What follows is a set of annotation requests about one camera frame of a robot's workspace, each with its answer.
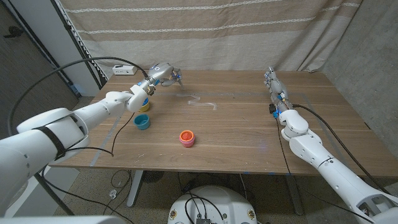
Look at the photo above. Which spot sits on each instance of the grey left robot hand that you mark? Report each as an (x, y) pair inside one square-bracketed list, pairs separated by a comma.
[(161, 71)]

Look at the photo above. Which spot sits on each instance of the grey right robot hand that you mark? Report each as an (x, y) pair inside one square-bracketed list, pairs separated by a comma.
[(278, 90)]

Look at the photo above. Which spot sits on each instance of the white domed robot base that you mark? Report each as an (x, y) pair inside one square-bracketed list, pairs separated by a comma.
[(224, 202)]

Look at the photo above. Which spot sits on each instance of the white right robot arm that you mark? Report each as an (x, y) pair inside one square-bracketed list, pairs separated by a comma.
[(335, 169)]

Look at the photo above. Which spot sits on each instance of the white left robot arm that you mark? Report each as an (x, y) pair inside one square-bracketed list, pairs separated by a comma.
[(93, 112)]

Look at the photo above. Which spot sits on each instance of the clear tape strip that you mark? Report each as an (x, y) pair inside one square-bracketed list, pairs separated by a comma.
[(202, 104)]

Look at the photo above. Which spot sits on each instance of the white power strip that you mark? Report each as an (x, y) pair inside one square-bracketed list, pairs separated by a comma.
[(124, 70)]

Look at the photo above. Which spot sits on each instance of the yellow plastic cup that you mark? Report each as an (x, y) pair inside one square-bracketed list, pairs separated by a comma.
[(144, 109)]

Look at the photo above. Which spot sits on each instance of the beige striped curtain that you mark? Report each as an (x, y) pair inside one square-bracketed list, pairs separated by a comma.
[(202, 40)]

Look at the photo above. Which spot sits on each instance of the teal plastic cup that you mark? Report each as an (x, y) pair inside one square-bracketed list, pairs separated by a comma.
[(142, 124)]

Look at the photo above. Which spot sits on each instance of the orange plastic cup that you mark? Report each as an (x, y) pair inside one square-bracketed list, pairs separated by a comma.
[(186, 136)]

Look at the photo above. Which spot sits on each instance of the pink plastic cup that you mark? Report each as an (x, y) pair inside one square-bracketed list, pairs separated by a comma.
[(187, 144)]

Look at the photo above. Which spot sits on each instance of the black curtain stand pole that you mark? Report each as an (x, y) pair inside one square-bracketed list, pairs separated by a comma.
[(67, 27)]

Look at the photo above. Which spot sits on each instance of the black round floor object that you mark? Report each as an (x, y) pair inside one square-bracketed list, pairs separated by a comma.
[(152, 176)]

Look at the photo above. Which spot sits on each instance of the grey table leg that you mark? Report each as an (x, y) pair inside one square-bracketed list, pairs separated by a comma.
[(293, 196)]

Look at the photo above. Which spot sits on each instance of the white table leg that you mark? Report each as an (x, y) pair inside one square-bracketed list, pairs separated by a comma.
[(134, 189)]

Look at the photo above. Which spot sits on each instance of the white floor plug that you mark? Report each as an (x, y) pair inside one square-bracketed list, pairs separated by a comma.
[(113, 194)]

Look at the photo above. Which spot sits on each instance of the dark textured door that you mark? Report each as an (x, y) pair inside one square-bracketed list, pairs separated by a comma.
[(28, 62)]

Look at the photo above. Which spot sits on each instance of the white platform box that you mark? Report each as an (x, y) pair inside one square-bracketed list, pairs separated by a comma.
[(59, 186)]

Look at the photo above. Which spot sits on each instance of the white robot torso edge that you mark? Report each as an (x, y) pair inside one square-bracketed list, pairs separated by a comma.
[(62, 220)]

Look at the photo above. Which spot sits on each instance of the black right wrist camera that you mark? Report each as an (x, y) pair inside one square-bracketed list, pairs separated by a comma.
[(272, 108)]

